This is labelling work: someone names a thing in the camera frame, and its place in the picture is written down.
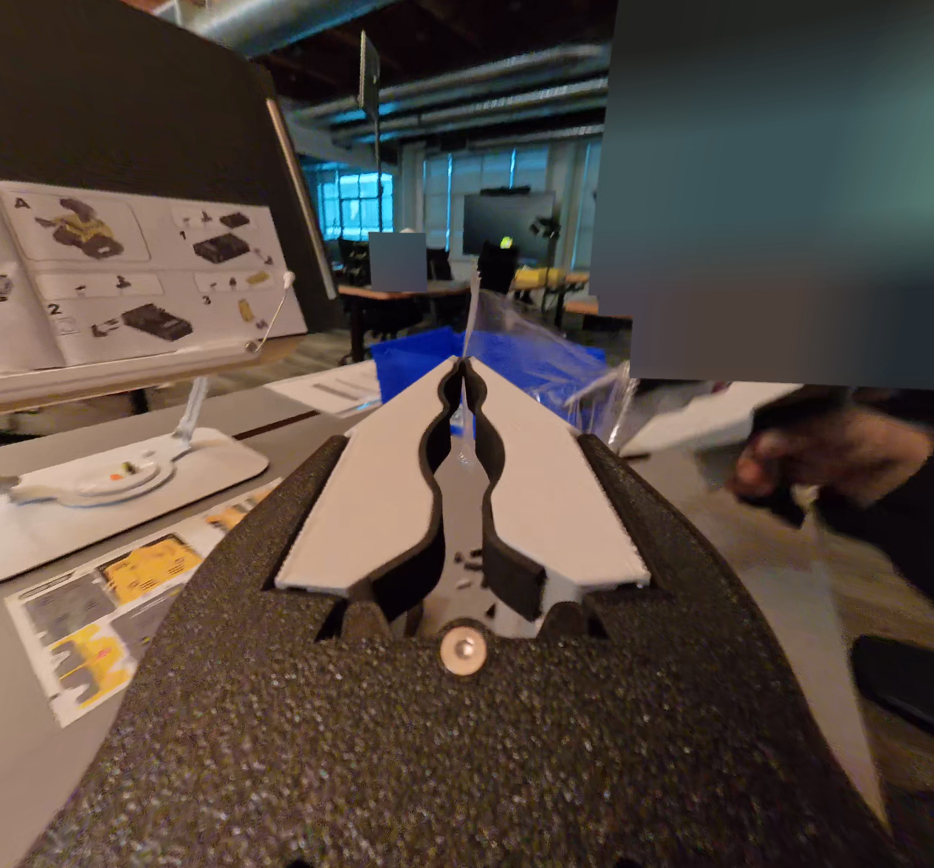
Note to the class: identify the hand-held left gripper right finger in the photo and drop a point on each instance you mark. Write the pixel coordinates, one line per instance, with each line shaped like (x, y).
(562, 510)

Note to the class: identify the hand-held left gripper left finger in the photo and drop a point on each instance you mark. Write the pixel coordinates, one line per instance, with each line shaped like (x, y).
(357, 510)

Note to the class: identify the pile of small black pins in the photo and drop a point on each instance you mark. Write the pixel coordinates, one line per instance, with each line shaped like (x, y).
(474, 559)

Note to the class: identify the clear bag of small pins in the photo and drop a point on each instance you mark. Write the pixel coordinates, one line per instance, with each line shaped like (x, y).
(525, 364)

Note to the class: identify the person's right forearm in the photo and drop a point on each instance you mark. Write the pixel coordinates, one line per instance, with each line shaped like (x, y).
(897, 532)

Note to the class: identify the person's right hand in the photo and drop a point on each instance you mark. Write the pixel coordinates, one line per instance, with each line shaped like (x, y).
(839, 452)

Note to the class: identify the white printed paper sheet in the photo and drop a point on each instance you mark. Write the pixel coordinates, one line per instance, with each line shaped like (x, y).
(328, 386)

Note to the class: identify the blue plastic bin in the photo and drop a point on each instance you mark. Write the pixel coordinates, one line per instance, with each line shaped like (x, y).
(408, 372)

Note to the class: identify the yellow and grey sticker sheet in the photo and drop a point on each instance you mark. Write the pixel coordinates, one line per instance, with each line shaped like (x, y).
(146, 576)

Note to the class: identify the wooden background desk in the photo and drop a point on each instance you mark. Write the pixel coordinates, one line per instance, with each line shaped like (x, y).
(445, 290)

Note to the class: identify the black background office chair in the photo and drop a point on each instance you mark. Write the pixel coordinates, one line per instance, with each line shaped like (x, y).
(497, 269)

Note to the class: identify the instruction booklet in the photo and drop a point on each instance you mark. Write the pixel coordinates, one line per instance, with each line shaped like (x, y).
(146, 262)

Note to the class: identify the black hanging panel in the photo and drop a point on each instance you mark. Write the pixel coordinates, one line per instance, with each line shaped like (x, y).
(370, 72)

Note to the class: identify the black wall monitor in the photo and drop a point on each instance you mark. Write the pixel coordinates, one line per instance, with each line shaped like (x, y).
(511, 222)

